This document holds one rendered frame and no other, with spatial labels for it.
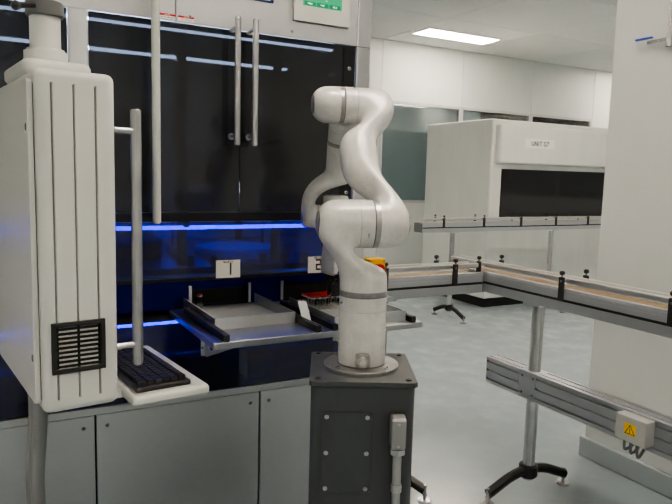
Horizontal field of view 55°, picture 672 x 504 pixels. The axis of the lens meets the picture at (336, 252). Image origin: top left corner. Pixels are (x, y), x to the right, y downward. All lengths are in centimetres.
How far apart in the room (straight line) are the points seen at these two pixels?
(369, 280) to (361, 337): 14
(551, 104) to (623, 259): 665
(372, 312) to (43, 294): 74
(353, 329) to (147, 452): 96
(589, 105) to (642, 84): 709
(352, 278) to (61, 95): 76
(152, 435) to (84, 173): 104
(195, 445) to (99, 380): 79
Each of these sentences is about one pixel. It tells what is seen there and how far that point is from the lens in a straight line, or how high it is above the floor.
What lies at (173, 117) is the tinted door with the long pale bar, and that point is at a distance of 214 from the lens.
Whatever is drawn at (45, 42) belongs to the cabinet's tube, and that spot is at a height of 164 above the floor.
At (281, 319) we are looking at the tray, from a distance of 201.
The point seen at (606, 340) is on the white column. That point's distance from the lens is 333.
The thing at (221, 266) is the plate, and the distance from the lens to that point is 219.
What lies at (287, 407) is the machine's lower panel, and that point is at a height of 50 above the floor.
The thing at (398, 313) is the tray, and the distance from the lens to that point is 209.
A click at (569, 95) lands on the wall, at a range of 1000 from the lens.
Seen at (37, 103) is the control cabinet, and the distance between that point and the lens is 151.
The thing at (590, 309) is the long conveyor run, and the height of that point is 88.
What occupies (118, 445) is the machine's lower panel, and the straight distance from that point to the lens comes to 226.
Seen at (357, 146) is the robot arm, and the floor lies 142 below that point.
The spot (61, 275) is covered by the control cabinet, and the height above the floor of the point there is 111.
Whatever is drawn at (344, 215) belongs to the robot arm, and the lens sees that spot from 154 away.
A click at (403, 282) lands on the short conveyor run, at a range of 267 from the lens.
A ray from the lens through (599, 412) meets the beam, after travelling 264.
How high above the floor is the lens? 134
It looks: 7 degrees down
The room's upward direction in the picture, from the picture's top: 2 degrees clockwise
